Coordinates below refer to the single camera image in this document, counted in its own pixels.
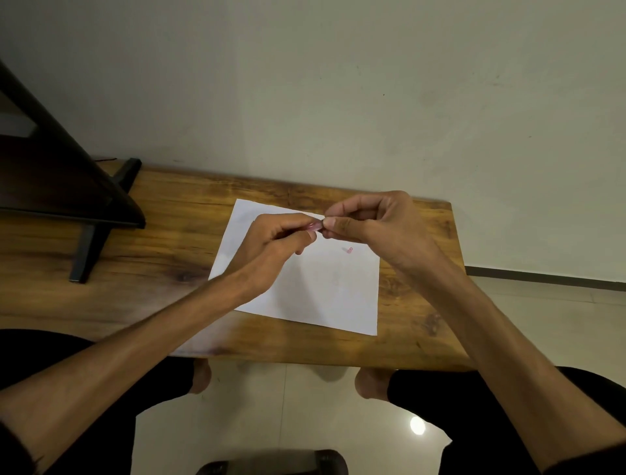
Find person's left hand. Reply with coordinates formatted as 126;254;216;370
228;213;324;306

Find black television stand foot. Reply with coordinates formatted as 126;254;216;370
68;158;143;284

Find person's left leg black trousers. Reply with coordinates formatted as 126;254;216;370
0;329;197;475

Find person's right bare foot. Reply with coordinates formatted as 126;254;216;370
354;367;395;402

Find person's left forearm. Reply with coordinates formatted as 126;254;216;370
0;267;256;471

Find person's right hand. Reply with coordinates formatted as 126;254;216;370
321;191;444;283

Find person's leg black trousers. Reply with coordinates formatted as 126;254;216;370
386;366;626;475
0;329;197;475

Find dark stool seat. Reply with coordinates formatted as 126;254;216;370
196;449;349;475

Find person's bare foot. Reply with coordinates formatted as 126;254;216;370
188;359;212;395
354;367;395;402

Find person's left bare foot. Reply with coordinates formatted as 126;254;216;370
188;359;212;395

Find white paper sheet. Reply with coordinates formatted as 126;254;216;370
208;198;380;337

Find black television screen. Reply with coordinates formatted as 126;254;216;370
0;60;147;229

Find person's right forearm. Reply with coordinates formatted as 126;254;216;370
395;254;626;473

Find person's right leg black trousers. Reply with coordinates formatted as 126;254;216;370
386;366;626;475

